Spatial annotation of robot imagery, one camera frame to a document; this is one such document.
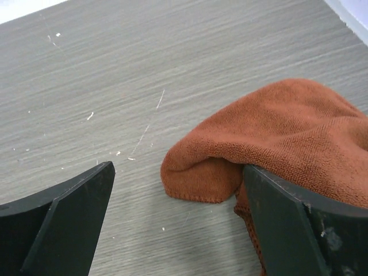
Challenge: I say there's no orange brown cloth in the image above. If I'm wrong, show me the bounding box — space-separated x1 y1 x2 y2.
160 79 367 275

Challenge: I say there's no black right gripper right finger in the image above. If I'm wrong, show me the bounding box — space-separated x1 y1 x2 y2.
243 165 367 275

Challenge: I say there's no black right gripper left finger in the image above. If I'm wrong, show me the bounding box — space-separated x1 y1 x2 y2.
1 161 115 276

